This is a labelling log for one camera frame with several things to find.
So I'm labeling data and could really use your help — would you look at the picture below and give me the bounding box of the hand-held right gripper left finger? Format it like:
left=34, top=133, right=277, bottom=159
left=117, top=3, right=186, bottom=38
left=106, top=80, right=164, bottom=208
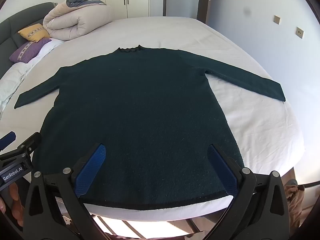
left=22, top=142, right=108, bottom=236

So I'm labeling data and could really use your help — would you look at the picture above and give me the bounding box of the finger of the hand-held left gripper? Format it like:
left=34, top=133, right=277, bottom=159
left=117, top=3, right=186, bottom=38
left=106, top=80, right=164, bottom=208
left=14, top=132, right=42, bottom=156
left=0, top=131, right=17, bottom=152

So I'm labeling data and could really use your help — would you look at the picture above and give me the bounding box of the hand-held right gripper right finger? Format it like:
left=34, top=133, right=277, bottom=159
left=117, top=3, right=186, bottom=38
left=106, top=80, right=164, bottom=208
left=208, top=144, right=292, bottom=240

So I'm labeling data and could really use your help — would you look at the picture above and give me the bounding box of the dark green sweater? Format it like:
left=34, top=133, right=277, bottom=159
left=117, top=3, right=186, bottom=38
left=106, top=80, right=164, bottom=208
left=14, top=44, right=286, bottom=210

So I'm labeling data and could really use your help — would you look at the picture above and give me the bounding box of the person's left hand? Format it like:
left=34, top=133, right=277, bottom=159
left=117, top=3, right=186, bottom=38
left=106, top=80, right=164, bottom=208
left=0, top=181, right=26, bottom=228

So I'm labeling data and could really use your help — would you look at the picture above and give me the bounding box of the white pillow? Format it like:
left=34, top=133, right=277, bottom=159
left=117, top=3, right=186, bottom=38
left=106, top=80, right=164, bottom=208
left=0, top=39, right=63, bottom=117

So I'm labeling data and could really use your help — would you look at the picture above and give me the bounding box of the brown cloth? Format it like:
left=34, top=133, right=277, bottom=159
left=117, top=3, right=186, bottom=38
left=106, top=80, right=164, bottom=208
left=285, top=179, right=307, bottom=228

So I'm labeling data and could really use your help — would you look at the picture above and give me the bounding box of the purple patterned pillow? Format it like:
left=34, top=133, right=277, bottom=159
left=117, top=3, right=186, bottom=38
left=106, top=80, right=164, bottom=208
left=9, top=38, right=52, bottom=63

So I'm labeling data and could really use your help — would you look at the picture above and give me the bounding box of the yellow patterned pillow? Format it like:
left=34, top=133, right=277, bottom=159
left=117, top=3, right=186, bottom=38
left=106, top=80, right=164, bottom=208
left=17, top=23, right=52, bottom=43

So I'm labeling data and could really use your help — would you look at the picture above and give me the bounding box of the grey padded headboard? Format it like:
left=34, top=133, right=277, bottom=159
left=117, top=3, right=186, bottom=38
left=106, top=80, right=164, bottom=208
left=0, top=2, right=59, bottom=80

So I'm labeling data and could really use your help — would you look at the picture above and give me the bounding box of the folded beige duvet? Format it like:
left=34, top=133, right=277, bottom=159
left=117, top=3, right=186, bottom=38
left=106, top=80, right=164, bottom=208
left=42, top=0, right=114, bottom=41

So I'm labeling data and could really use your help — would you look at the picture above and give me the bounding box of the bed with white sheet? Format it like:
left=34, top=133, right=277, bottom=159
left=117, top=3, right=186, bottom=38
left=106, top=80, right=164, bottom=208
left=0, top=17, right=306, bottom=222

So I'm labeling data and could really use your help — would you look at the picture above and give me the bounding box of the brown door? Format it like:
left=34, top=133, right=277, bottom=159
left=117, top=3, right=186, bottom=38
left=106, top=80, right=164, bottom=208
left=196, top=0, right=213, bottom=24

